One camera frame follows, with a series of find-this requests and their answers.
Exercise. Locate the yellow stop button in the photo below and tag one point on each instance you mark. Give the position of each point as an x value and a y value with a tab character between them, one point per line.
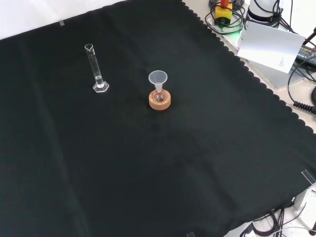
223	13

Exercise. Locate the clear plastic funnel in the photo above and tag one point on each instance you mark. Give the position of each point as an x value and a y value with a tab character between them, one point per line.
158	77

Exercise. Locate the black power adapter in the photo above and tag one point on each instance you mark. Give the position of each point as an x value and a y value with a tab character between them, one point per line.
307	55

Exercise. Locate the clear glass graduated cylinder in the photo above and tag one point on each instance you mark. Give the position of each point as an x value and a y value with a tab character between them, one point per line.
95	66

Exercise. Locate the clear tape strip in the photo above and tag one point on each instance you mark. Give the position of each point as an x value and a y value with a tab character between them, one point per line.
191	234
309	176
62	23

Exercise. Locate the black bench cloth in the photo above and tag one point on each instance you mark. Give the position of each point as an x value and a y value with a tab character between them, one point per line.
148	160

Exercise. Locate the pale board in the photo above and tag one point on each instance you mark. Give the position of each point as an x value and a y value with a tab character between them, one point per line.
269	45

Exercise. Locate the small round-bottom glass flask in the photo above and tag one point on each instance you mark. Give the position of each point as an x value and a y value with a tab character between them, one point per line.
158	95

